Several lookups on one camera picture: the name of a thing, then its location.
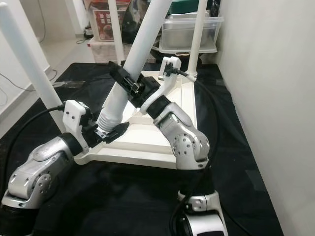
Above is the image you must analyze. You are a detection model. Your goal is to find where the black tablecloth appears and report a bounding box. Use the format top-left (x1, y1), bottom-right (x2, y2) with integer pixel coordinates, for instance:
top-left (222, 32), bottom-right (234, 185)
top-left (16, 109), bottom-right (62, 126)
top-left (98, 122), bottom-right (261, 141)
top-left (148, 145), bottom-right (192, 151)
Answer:
top-left (0, 61), bottom-right (286, 236)

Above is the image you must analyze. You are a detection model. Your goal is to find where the black glossy bag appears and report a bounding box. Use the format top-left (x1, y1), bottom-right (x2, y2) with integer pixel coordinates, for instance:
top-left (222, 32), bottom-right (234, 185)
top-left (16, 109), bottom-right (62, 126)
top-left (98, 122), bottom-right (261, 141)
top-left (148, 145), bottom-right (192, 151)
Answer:
top-left (123, 0), bottom-right (149, 42)

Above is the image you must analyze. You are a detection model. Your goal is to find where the black floor cable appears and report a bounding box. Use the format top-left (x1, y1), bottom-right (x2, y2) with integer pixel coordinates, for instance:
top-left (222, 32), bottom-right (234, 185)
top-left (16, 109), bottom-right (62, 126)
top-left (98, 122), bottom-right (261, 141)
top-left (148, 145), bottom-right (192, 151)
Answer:
top-left (0, 69), bottom-right (60, 94)

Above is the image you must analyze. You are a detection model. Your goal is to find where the dark green pot lid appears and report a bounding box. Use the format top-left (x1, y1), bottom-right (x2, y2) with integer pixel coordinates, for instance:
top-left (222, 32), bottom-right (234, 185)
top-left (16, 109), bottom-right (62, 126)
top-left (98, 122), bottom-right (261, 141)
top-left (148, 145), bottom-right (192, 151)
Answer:
top-left (170, 0), bottom-right (197, 15)

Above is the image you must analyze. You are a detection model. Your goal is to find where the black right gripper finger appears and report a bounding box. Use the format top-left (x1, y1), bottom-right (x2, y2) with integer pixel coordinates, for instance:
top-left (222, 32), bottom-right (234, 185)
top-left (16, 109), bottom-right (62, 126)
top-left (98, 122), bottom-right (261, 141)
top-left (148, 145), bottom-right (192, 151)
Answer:
top-left (108, 61), bottom-right (146, 94)

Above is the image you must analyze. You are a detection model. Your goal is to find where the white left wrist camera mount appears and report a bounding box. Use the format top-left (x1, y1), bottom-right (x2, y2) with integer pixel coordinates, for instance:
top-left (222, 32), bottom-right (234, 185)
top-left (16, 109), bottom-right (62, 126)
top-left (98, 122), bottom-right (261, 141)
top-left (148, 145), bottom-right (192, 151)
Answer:
top-left (63, 100), bottom-right (94, 143)

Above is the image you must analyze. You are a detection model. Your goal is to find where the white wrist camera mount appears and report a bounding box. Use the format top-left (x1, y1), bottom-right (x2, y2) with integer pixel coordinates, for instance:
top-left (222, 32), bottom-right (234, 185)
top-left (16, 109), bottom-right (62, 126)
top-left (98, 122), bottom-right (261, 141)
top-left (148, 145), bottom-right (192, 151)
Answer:
top-left (63, 100), bottom-right (94, 143)
top-left (140, 57), bottom-right (183, 116)

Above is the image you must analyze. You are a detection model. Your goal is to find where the clear plastic storage container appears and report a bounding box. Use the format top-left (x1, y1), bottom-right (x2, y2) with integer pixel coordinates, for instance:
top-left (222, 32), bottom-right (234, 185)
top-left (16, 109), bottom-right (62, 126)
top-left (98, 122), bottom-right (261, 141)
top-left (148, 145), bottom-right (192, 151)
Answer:
top-left (160, 15), bottom-right (224, 54)

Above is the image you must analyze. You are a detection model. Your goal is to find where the white plastic table top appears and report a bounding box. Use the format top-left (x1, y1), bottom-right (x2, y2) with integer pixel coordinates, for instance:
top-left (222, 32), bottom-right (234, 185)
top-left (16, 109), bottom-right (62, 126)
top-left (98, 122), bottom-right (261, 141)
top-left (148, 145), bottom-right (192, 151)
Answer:
top-left (74, 69), bottom-right (200, 170)

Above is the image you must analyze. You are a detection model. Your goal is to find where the beige cloth covered stand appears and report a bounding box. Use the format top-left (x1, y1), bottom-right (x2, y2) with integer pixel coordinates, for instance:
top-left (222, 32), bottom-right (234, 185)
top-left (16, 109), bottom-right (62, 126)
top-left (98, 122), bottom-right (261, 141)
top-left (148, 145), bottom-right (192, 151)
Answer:
top-left (89, 42), bottom-right (148, 63)

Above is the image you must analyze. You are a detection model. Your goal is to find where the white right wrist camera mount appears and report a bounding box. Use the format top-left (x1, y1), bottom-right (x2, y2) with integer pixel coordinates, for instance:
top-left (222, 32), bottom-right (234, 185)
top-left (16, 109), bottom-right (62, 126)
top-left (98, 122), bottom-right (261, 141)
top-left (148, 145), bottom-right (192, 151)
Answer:
top-left (140, 57), bottom-right (183, 116)

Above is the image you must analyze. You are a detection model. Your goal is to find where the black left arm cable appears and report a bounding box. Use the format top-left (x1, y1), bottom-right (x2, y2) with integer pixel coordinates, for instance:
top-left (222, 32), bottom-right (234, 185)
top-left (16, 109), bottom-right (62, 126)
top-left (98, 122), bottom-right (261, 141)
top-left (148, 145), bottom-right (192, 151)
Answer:
top-left (0, 106), bottom-right (67, 146)

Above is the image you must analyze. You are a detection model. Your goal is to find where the red printed carton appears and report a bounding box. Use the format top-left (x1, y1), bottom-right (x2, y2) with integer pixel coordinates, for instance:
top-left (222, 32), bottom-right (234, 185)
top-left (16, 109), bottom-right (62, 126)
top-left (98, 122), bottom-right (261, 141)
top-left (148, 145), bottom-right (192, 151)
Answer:
top-left (98, 12), bottom-right (124, 41)

